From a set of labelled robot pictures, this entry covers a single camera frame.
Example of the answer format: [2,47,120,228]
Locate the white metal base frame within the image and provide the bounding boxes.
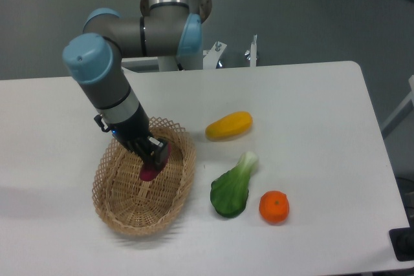
[122,34,259,72]

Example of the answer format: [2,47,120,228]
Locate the orange tangerine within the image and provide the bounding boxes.
[259,191,290,224]

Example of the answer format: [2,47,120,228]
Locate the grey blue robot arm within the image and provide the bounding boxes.
[62,0,202,171]

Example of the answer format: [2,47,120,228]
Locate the white table leg frame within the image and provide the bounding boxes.
[380,76,413,139]

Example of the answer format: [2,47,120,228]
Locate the green bok choy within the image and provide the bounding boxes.
[210,151,259,218]

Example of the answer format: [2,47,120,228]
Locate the purple sweet potato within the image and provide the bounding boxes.
[139,144,171,182]

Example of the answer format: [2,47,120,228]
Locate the yellow mango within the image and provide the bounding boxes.
[204,111,253,141]

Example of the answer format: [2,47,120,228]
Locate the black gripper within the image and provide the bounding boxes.
[109,105,169,167]

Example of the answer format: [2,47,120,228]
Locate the black cable port box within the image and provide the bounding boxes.
[389,228,413,262]

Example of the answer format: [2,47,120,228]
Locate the woven wicker basket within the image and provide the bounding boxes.
[92,117,196,237]

